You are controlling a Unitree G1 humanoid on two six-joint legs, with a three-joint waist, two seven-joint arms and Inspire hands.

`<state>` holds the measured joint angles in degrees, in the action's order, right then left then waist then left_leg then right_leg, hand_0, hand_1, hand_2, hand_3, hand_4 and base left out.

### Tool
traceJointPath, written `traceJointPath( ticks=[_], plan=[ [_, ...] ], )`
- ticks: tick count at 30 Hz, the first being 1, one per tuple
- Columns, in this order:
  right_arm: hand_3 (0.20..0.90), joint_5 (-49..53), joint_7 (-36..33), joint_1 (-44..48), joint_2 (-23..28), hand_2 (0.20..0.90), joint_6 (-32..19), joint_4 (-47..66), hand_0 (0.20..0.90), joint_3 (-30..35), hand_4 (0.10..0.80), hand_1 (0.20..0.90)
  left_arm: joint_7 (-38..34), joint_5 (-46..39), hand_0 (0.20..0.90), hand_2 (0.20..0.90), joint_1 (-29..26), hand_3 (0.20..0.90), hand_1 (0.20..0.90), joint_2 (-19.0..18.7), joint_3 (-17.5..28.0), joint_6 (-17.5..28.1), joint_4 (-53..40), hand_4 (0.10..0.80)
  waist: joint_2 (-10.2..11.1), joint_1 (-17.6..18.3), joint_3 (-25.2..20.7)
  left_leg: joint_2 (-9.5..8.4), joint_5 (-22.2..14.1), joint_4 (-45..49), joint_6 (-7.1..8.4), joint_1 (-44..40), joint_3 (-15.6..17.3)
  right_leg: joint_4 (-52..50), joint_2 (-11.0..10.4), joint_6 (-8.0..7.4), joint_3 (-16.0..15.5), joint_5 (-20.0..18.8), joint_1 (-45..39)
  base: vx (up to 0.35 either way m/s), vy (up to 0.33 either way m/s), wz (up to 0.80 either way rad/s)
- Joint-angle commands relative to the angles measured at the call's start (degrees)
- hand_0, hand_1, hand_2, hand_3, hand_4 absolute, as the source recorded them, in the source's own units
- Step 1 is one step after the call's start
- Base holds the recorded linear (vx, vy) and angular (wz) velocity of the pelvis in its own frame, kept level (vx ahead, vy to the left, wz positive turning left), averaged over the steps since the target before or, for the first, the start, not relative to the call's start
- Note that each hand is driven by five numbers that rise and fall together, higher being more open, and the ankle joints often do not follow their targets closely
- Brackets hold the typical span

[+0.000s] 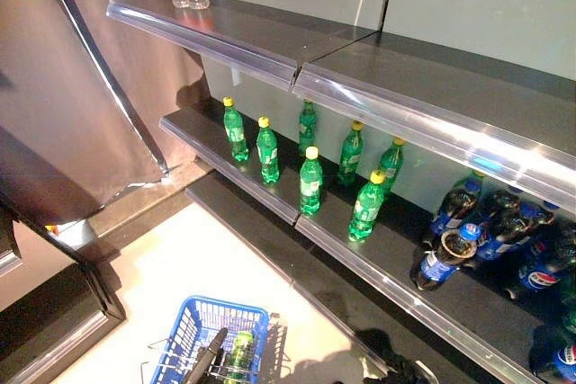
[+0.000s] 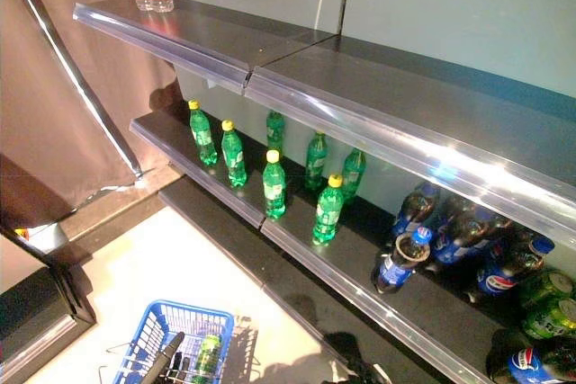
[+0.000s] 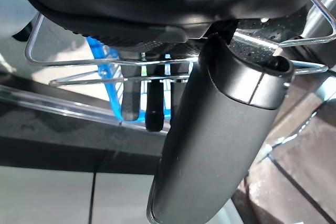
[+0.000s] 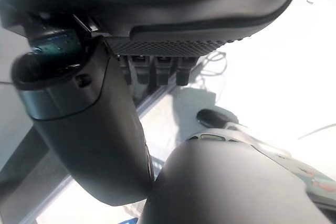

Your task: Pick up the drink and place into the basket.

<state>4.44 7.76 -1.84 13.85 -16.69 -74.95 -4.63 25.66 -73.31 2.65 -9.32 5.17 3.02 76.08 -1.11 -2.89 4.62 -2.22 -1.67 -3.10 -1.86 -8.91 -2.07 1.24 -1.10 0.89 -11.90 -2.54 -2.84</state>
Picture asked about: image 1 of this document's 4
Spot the blue plastic shopping basket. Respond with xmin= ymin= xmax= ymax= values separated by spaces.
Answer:
xmin=139 ymin=296 xmax=272 ymax=384

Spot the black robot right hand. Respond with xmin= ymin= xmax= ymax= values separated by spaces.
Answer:
xmin=362 ymin=350 xmax=440 ymax=384

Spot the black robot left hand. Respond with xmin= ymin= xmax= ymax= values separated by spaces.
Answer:
xmin=191 ymin=327 xmax=230 ymax=384

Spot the brown fabric curtain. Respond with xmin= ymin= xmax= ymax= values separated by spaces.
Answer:
xmin=0 ymin=0 xmax=208 ymax=223

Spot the chrome stand pole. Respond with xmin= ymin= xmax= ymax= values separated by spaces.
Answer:
xmin=35 ymin=0 xmax=171 ymax=176

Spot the Pepsi cola bottle blue cap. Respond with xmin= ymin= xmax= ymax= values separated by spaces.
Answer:
xmin=479 ymin=188 xmax=523 ymax=223
xmin=503 ymin=221 xmax=576 ymax=302
xmin=530 ymin=325 xmax=576 ymax=383
xmin=472 ymin=201 xmax=557 ymax=263
xmin=411 ymin=223 xmax=482 ymax=291
xmin=428 ymin=176 xmax=485 ymax=237

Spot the dark neighbouring shelf unit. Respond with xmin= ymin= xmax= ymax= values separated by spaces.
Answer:
xmin=0 ymin=203 xmax=127 ymax=384

